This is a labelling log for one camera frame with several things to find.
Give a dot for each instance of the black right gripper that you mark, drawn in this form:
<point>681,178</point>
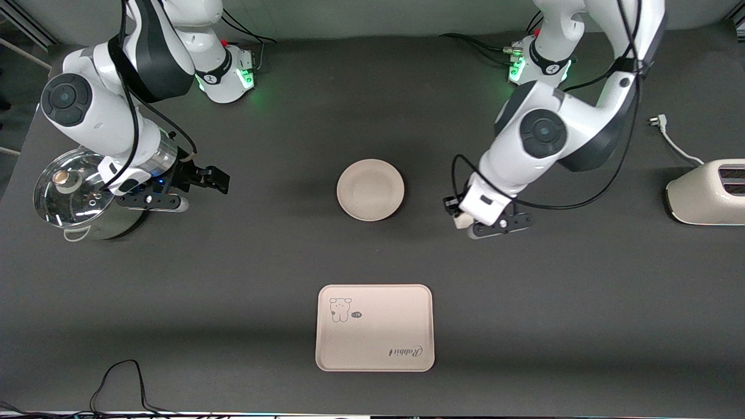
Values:
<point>188,175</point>

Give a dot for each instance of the small white bun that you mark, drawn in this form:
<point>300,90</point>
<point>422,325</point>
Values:
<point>463,222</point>

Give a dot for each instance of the round beige plate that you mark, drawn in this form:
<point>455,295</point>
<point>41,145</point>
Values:
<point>370,190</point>

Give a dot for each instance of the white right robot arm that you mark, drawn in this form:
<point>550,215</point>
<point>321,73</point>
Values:
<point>99,116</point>

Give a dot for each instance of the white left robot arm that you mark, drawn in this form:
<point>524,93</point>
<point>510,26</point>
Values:
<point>541,134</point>

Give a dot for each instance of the beige tray with bear print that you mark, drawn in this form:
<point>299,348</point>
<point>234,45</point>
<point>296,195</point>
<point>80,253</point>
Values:
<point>375,329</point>

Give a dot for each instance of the glass pot lid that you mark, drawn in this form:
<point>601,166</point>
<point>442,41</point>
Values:
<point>70,192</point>

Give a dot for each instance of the cream white toaster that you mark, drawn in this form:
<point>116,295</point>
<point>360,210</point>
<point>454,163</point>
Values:
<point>698,198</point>

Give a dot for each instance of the aluminium frame bar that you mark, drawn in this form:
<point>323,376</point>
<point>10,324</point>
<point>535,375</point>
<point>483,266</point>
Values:
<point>29,26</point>

